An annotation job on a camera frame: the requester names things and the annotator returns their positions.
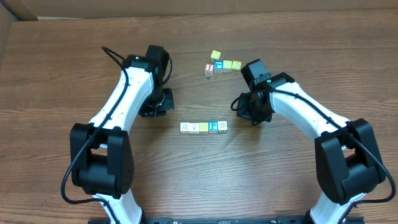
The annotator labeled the yellow wooden block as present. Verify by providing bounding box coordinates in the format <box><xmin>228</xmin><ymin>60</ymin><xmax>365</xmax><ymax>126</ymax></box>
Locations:
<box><xmin>210</xmin><ymin>50</ymin><xmax>221</xmax><ymax>62</ymax></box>
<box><xmin>223</xmin><ymin>60</ymin><xmax>233</xmax><ymax>73</ymax></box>
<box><xmin>199</xmin><ymin>122</ymin><xmax>209</xmax><ymax>134</ymax></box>
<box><xmin>231</xmin><ymin>60</ymin><xmax>242</xmax><ymax>73</ymax></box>

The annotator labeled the yellow back wooden block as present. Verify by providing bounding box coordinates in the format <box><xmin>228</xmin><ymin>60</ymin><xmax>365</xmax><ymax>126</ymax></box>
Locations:
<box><xmin>210</xmin><ymin>50</ymin><xmax>221</xmax><ymax>62</ymax></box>

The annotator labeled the yellow front wooden block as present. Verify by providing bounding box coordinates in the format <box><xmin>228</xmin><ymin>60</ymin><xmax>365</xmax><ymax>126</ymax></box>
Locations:
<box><xmin>199</xmin><ymin>122</ymin><xmax>209</xmax><ymax>134</ymax></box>

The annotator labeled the white M wooden block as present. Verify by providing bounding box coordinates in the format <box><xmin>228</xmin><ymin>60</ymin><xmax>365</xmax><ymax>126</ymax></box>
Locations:
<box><xmin>180</xmin><ymin>122</ymin><xmax>190</xmax><ymax>134</ymax></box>

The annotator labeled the blue P wooden block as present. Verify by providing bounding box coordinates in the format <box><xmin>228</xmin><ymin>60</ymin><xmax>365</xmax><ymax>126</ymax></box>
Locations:
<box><xmin>208</xmin><ymin>121</ymin><xmax>218</xmax><ymax>134</ymax></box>

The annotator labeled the blue letter wooden block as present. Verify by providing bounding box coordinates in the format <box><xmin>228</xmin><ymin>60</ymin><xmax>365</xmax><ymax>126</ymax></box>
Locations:
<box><xmin>214</xmin><ymin>60</ymin><xmax>223</xmax><ymax>73</ymax></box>

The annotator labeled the red letter wooden block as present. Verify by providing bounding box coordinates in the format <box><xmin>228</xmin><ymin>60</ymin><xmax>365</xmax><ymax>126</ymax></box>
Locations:
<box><xmin>190</xmin><ymin>123</ymin><xmax>200</xmax><ymax>134</ymax></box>

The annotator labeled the yellow middle wooden block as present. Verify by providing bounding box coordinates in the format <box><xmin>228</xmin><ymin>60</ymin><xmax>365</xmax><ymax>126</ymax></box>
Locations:
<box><xmin>223</xmin><ymin>60</ymin><xmax>233</xmax><ymax>73</ymax></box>

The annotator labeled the red I wooden block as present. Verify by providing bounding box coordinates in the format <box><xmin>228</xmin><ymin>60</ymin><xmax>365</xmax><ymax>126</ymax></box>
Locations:
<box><xmin>204</xmin><ymin>63</ymin><xmax>214</xmax><ymax>77</ymax></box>

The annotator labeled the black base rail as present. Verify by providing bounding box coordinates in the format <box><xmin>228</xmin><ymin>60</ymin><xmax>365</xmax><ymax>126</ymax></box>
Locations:
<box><xmin>88</xmin><ymin>216</ymin><xmax>366</xmax><ymax>224</ymax></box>

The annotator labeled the green Z wooden block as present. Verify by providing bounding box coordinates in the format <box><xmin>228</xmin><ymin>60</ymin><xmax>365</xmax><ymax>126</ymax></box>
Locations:
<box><xmin>217</xmin><ymin>121</ymin><xmax>228</xmax><ymax>133</ymax></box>

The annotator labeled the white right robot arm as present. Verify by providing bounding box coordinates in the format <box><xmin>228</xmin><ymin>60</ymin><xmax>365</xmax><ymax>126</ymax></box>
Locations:
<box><xmin>231</xmin><ymin>59</ymin><xmax>391</xmax><ymax>223</ymax></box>

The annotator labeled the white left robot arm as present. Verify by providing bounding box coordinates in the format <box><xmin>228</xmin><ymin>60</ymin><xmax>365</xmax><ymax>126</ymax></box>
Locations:
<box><xmin>61</xmin><ymin>45</ymin><xmax>174</xmax><ymax>223</ymax></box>

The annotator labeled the yellow right wooden block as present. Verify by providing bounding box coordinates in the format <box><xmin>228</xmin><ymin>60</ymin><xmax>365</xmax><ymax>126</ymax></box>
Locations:
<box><xmin>231</xmin><ymin>60</ymin><xmax>242</xmax><ymax>73</ymax></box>

